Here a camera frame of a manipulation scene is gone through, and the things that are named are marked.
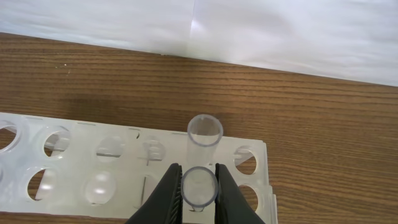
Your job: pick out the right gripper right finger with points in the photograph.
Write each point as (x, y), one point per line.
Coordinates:
(230, 202)

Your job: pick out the clear test tube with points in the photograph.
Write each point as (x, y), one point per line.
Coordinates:
(199, 186)
(203, 152)

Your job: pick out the white test tube rack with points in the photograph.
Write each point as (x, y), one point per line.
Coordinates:
(77, 161)

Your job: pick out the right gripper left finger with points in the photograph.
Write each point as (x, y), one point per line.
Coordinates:
(168, 199)

